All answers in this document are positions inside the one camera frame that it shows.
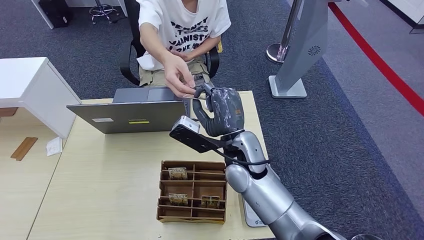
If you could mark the yellow chair tag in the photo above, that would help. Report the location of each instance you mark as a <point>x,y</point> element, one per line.
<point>220,47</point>

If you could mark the white cabinet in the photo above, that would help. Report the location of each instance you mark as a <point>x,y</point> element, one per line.
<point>26,82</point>

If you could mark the grey kiosk stand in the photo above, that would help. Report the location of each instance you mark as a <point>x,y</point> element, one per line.
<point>304,49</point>

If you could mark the white card reader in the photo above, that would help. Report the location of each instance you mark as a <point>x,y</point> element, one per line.
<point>251,217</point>

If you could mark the white paper slip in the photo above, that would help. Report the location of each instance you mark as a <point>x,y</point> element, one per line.
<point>54,147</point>

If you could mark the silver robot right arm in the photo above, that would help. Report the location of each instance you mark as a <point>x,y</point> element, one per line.
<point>268,195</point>

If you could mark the person's left hand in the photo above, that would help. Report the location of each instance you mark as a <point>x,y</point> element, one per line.
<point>187,55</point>

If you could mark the smartphone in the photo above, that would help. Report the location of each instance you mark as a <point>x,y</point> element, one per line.
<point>199,79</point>

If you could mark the black office chair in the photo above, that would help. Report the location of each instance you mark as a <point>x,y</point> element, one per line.
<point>127,66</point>

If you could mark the wooden card holder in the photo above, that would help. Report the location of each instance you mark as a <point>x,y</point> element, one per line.
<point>192,187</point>

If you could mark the person's right forearm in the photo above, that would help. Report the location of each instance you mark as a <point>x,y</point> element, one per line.
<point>154,43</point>

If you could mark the person's right hand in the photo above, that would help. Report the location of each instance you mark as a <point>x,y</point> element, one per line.
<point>179,74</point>

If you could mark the brown wooden strip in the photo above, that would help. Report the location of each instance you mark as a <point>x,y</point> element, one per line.
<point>24,149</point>

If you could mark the chrome stanchion post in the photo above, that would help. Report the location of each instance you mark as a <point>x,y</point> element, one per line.
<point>286,33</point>

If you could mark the white desk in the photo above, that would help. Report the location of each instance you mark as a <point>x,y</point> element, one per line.
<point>43,15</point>

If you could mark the chrome stool base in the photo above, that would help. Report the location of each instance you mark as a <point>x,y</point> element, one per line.
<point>101,10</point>

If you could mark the person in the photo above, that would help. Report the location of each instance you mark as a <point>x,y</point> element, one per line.
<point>205,16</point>

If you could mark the white counter corner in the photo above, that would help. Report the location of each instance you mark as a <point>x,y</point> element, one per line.
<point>407,8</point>

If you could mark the brown wooden block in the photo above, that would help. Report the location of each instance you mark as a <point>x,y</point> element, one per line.
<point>8,112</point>

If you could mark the black case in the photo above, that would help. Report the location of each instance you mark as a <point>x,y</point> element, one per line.
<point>54,13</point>

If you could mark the person's left forearm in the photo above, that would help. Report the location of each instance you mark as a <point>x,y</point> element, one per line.
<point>207,46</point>

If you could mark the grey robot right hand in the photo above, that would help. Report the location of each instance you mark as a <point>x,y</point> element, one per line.
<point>227,112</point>

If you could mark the grey laptop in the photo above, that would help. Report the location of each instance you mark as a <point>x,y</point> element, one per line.
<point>132,117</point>

